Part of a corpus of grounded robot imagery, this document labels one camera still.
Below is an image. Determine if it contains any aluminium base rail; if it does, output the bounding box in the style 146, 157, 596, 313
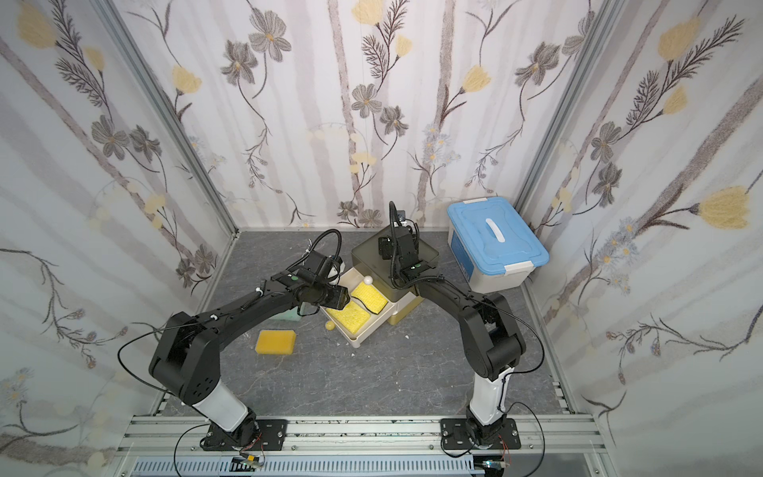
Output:
105, 415, 617, 476

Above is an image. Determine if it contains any olive green drawer cabinet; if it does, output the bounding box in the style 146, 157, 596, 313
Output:
352, 227, 443, 324

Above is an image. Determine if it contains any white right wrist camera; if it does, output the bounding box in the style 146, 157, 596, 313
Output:
395, 211, 407, 227

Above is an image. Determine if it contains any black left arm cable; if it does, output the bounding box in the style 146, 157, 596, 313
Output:
116, 324, 180, 395

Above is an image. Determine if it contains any green sponge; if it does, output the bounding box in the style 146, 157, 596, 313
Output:
272, 308, 302, 322

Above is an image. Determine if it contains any yellow sponge in white drawer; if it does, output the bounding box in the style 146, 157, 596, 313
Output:
326, 301, 371, 334

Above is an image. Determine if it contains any white storage bin blue lid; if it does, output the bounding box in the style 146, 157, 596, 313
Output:
447, 197, 550, 294

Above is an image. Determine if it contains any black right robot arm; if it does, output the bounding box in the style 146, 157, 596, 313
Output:
378, 225, 527, 447

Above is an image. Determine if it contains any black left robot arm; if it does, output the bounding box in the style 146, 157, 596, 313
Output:
148, 271, 351, 451

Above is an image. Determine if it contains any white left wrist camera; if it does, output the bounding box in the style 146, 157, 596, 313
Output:
328, 258, 345, 280

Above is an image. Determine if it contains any yellow sponge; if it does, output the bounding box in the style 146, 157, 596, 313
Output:
351, 282, 389, 315
256, 330, 297, 356
326, 301, 371, 334

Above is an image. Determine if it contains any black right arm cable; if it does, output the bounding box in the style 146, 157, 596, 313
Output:
494, 297, 548, 377

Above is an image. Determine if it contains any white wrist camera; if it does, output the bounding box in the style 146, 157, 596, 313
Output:
328, 258, 345, 280
395, 211, 407, 227

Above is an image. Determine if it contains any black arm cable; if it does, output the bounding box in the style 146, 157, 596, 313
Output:
116, 324, 180, 395
494, 297, 548, 377

